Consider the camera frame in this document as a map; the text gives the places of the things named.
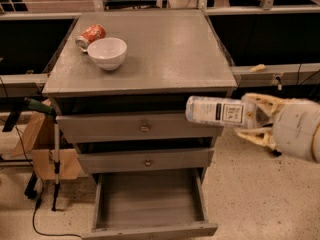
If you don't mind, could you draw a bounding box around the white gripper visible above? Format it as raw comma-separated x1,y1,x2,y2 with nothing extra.
235,93,317,161

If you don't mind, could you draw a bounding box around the blue plastic bottle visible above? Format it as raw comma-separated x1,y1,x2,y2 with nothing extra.
185,96,258,129

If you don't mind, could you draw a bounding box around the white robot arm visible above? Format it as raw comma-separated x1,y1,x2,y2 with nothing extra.
235,93,320,163

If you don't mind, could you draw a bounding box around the grey middle drawer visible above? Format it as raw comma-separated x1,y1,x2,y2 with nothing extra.
78,148,214,174

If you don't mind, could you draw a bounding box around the grey top drawer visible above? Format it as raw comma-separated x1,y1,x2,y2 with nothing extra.
57,112,223,143

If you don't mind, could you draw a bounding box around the grey drawer cabinet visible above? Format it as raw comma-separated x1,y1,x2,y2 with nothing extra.
42,9,238,185

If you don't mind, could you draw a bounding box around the grey open bottom drawer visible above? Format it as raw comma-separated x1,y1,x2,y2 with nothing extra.
81,169,217,240

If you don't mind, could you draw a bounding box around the small yellow foam piece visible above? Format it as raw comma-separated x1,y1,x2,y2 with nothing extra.
249,64,266,72

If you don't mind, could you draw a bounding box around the white ceramic bowl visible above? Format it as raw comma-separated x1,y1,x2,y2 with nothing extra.
87,37,127,70

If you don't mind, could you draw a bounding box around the red soda can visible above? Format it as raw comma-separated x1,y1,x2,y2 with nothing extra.
75,24,106,52

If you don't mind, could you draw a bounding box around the brown cardboard box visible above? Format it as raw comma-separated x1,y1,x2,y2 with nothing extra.
11,112,82,180

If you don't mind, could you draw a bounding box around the grey metal rail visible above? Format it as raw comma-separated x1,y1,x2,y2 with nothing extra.
231,63,320,87

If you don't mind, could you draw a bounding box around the green handled grabber stick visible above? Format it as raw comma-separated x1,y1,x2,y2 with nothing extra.
23,97,62,212

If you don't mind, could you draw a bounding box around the black floor cable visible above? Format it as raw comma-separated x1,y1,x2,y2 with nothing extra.
0,77,83,238

